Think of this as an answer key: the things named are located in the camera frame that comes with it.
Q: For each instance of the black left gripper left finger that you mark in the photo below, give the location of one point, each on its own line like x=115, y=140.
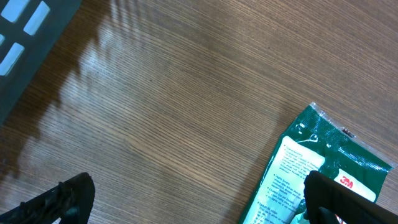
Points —
x=70, y=202

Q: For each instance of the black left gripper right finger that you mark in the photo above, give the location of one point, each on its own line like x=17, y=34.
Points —
x=327, y=201

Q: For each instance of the grey plastic shopping basket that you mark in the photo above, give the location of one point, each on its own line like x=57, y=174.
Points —
x=29, y=29

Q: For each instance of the green 3M sponge package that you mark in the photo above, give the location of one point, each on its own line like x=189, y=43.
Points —
x=314, y=141

